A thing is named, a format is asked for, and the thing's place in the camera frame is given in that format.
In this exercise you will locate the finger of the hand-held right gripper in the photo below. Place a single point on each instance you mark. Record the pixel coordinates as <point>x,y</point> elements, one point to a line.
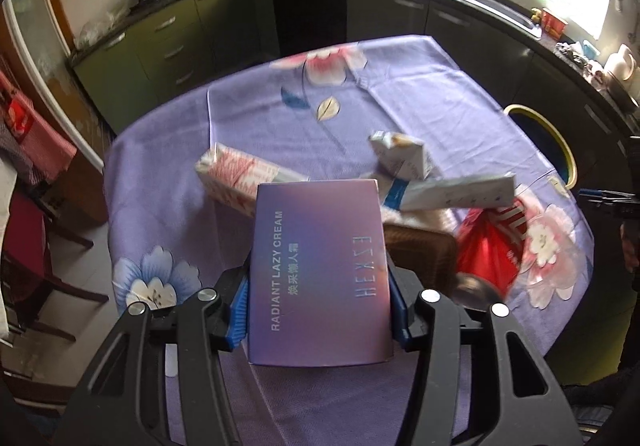
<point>612,206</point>

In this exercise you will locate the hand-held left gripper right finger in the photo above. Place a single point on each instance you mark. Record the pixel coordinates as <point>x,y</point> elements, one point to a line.
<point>400,311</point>

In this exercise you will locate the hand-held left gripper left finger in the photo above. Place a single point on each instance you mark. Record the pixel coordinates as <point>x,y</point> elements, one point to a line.
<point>239,311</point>

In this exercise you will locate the yellow rimmed chair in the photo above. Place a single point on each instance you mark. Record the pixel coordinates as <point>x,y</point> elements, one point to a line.
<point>562,146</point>

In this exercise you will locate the purple cosmetic box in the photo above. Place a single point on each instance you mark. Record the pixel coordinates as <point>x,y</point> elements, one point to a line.
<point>320,276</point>

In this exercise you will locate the red snack packet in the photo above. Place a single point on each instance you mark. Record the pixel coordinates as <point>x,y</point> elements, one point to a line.
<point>487,246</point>

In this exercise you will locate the long white and blue carton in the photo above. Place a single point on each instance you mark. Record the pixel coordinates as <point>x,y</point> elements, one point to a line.
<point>450,193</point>

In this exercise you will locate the pink and white carton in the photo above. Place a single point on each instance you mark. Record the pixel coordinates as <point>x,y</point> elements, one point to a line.
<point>230,171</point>

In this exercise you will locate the small white carton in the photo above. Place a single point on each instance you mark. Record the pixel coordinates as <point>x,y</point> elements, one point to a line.
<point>405,156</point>

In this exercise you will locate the white kettle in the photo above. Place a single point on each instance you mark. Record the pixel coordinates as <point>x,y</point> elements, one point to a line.
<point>620,63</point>

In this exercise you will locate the red container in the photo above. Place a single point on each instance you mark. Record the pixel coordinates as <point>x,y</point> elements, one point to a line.
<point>554,23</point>

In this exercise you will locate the purple floral tablecloth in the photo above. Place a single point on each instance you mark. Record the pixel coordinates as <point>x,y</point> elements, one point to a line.
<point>400,91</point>

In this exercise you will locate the red wooden chair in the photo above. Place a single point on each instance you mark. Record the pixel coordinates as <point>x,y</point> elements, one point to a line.
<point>30,236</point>

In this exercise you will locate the steel sink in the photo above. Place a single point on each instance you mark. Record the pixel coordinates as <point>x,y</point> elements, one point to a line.
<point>505,11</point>

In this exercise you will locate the red checkered cloth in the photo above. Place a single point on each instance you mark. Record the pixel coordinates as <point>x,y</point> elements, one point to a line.
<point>35,136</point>

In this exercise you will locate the green kitchen cabinets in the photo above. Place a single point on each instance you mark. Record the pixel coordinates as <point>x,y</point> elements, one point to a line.
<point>210,26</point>

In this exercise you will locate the clear plastic bags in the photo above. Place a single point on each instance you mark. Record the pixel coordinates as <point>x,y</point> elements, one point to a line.
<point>102,28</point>

